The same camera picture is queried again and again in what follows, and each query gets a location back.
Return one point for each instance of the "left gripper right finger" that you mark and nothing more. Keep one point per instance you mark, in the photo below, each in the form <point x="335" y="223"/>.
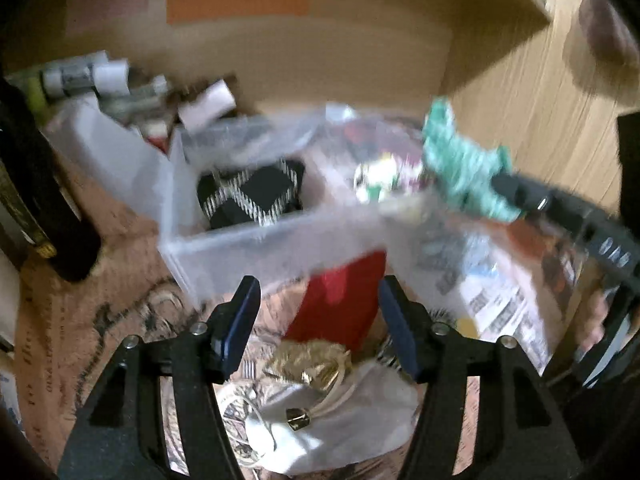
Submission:
<point x="486" y="413"/>

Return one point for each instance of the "pink sticky note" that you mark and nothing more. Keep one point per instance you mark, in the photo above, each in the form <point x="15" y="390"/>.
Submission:
<point x="115" y="0"/>

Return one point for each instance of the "clear plastic storage box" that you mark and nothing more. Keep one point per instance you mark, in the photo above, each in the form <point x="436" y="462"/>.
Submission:
<point x="330" y="229"/>

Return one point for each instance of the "black pouch with chain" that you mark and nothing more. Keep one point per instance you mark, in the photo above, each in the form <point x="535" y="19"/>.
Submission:
<point x="259" y="195"/>

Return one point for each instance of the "dark wine bottle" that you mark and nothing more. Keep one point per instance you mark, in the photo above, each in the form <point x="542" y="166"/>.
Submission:
<point x="36" y="196"/>

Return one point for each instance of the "stack of newspapers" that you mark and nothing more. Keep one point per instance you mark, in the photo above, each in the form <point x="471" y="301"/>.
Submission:
<point x="121" y="88"/>

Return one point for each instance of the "white drawstring pouch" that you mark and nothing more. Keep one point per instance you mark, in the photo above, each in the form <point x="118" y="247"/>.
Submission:
<point x="312" y="409"/>

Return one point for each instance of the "orange sticky note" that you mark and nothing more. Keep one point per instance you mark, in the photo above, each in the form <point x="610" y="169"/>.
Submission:
<point x="191" y="11"/>

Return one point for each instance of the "pink curtain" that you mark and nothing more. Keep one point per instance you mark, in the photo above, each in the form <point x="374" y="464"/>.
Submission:
<point x="607" y="34"/>

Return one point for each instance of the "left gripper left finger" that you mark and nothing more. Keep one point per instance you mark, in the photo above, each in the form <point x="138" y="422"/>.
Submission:
<point x="119" y="434"/>

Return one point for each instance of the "small white box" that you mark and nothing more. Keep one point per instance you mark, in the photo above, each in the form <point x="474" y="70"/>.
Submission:
<point x="214" y="102"/>

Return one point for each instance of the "green fabric scrunchie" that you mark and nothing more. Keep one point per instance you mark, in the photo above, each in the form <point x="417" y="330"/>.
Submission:
<point x="462" y="168"/>

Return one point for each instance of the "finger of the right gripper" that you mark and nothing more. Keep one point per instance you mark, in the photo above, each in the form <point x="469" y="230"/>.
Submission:
<point x="545" y="204"/>

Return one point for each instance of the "white plastic sheet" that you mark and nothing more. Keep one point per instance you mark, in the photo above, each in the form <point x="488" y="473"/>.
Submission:
<point x="126" y="166"/>

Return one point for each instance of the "vintage print table mat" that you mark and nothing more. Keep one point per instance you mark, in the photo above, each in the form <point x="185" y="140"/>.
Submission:
<point x="66" y="333"/>

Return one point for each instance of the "yellow ball with chain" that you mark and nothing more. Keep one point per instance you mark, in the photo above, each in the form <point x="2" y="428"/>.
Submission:
<point x="466" y="327"/>

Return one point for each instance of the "red fabric pouch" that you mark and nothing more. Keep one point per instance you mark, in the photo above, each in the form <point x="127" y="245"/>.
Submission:
<point x="340" y="304"/>

